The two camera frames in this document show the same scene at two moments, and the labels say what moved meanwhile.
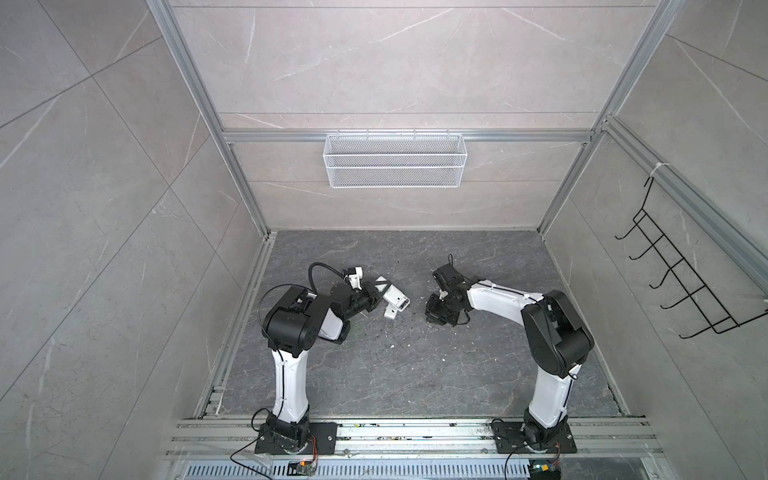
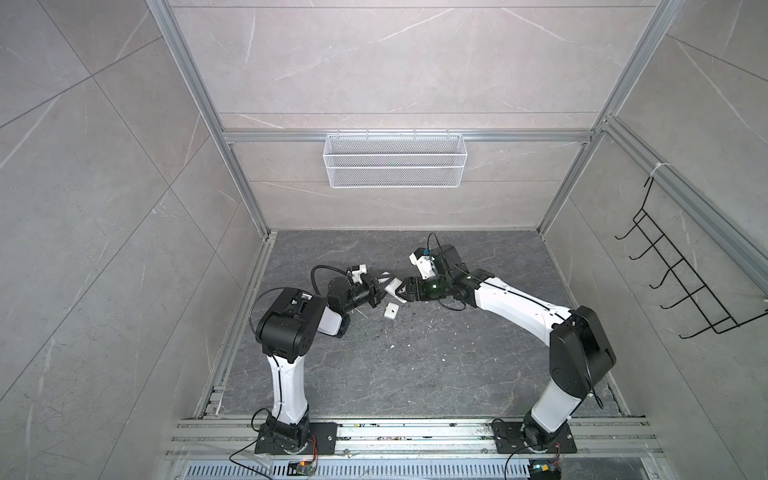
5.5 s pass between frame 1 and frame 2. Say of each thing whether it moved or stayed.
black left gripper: stayed
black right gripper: moved
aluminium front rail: stayed
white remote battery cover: stayed
